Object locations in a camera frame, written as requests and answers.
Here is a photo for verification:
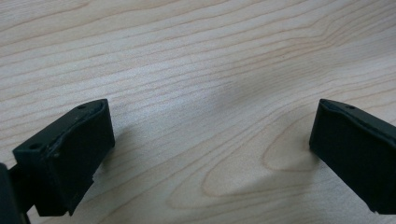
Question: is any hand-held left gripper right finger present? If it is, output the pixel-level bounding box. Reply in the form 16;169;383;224
308;98;396;216

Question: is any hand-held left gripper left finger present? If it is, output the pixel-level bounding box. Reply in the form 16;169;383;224
11;98;116;217

